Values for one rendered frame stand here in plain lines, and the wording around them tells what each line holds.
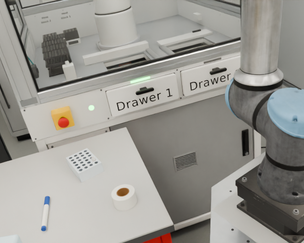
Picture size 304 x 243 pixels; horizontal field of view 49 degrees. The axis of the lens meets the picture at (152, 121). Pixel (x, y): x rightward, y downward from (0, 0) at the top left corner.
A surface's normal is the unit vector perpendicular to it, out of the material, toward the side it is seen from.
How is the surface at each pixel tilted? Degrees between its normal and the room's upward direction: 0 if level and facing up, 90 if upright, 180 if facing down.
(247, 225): 0
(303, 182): 75
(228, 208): 0
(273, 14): 93
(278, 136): 90
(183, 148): 90
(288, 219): 90
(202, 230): 0
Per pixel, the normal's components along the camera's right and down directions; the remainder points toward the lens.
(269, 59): 0.23, 0.48
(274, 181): -0.78, 0.14
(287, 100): -0.08, -0.78
